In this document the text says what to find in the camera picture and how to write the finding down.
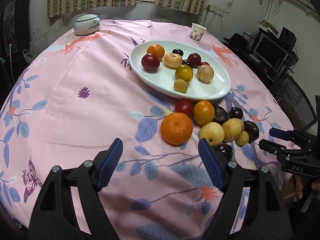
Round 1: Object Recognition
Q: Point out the small yellow loquat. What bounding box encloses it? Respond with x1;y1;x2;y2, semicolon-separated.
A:
174;79;188;93

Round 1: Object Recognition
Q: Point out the white power cable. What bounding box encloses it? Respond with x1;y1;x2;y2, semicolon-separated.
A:
199;7;217;27

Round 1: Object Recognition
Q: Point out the computer monitor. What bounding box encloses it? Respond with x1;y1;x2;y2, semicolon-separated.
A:
252;34;288;67

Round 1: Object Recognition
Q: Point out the dark plum right back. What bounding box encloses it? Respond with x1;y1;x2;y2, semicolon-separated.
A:
229;107;244;120

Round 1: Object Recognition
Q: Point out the large yellow pepino melon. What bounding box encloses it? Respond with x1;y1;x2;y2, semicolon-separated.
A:
222;118;244;142

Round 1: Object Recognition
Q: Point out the dark cherry plum front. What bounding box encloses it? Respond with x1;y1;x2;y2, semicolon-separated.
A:
182;60;194;69

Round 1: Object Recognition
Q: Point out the white oval plate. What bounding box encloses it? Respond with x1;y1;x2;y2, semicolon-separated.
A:
129;41;231;101

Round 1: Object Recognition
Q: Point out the dark plum near melons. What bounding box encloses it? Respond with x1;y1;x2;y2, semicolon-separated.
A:
214;144;233;161

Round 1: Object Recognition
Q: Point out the person right hand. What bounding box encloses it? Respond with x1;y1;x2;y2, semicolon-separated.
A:
294;175;320;202

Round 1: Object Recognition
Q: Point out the wall power strip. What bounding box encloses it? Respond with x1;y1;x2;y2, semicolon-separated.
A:
205;4;225;17

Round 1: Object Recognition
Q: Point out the dark purple fruit right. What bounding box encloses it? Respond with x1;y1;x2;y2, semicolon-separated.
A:
244;120;260;143

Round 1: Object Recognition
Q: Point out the dark purple water chestnut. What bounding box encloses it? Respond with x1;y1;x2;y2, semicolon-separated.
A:
213;105;229;125

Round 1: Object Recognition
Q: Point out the pink patterned tablecloth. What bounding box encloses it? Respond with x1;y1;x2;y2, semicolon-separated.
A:
1;20;292;239

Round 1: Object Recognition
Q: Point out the small yellow fruit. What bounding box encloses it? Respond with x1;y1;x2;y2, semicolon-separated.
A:
236;131;249;147

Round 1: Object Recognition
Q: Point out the white lidded ceramic jar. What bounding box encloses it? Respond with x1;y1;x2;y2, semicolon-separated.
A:
74;14;101;36

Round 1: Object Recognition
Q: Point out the patterned paper cup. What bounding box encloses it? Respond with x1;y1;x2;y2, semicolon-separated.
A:
189;23;207;42

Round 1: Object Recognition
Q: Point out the dark red plum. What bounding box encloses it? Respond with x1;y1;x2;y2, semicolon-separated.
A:
141;54;160;72

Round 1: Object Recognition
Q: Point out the round yellow-orange orange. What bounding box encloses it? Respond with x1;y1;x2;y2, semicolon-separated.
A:
193;100;215;126

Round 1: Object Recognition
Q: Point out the mesh office chair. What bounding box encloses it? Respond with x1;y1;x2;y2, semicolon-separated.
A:
277;75;317;132

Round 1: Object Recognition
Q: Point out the pale yellow apple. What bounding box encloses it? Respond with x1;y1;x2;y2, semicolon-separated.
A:
199;122;225;146

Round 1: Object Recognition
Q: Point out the black speaker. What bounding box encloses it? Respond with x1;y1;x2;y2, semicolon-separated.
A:
279;27;297;50

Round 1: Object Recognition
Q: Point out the yellow-green orange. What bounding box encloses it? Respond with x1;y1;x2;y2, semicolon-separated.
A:
175;64;194;83

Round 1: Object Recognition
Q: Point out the orange mandarin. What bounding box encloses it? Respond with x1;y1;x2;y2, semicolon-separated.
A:
146;44;165;61
161;112;193;146

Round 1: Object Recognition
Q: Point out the pale striped pepino melon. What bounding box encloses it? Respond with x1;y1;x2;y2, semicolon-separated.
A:
163;53;183;69

